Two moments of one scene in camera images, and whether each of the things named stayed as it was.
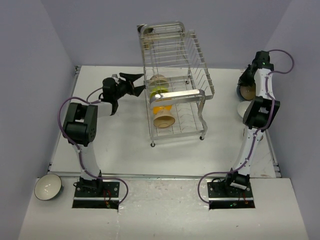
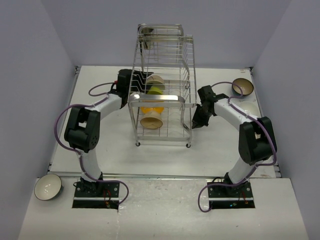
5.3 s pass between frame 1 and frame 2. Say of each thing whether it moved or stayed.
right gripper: moved
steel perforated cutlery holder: stayed
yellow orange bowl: moved
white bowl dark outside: stayed
